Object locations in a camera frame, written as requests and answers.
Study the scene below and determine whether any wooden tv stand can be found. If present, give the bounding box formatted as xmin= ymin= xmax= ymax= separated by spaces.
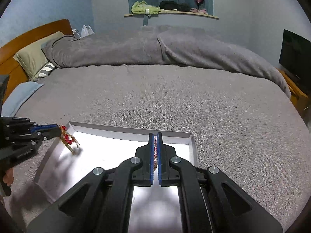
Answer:
xmin=279 ymin=70 xmax=310 ymax=118

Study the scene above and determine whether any wooden headboard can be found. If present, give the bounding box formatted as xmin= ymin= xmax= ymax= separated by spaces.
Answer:
xmin=0 ymin=18 xmax=74 ymax=103

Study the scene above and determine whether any pink cloth on shelf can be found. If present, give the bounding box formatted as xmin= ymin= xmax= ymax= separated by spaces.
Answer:
xmin=190 ymin=8 xmax=208 ymax=15

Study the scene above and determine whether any wooden window shelf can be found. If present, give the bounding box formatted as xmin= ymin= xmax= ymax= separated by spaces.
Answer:
xmin=123 ymin=10 xmax=219 ymax=20

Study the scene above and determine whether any green cloth on shelf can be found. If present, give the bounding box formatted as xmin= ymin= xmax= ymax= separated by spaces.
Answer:
xmin=131 ymin=1 xmax=161 ymax=15

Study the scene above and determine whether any white plastic bag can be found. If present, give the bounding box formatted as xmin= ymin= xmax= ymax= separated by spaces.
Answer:
xmin=72 ymin=25 xmax=94 ymax=39

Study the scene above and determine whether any grey bed cover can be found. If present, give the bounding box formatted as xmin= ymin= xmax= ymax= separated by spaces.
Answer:
xmin=17 ymin=65 xmax=310 ymax=230

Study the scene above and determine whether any striped grey white pillow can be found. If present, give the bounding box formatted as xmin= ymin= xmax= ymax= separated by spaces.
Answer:
xmin=36 ymin=62 xmax=55 ymax=80

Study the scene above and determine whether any olive green pillow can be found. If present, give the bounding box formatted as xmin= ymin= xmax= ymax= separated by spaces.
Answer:
xmin=13 ymin=31 xmax=64 ymax=82

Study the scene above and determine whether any grey folded duvet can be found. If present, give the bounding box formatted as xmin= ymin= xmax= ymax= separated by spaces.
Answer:
xmin=41 ymin=25 xmax=290 ymax=96

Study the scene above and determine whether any red and gold bead bracelet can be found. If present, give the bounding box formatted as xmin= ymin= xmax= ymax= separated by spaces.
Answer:
xmin=58 ymin=125 xmax=81 ymax=155

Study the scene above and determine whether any black cloth on shelf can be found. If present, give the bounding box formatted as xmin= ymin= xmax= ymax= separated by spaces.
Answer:
xmin=159 ymin=1 xmax=191 ymax=12

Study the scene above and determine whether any person's left hand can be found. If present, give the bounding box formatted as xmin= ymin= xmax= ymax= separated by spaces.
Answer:
xmin=3 ymin=168 xmax=14 ymax=186

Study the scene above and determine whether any black tv screen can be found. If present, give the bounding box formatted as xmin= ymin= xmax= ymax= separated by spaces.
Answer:
xmin=279 ymin=29 xmax=310 ymax=88

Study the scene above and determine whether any grey shallow jewelry tray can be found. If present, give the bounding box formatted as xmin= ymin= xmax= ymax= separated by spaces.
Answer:
xmin=27 ymin=122 xmax=204 ymax=232

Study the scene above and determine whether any light blue blanket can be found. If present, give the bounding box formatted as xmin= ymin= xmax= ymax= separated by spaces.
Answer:
xmin=1 ymin=82 xmax=44 ymax=117

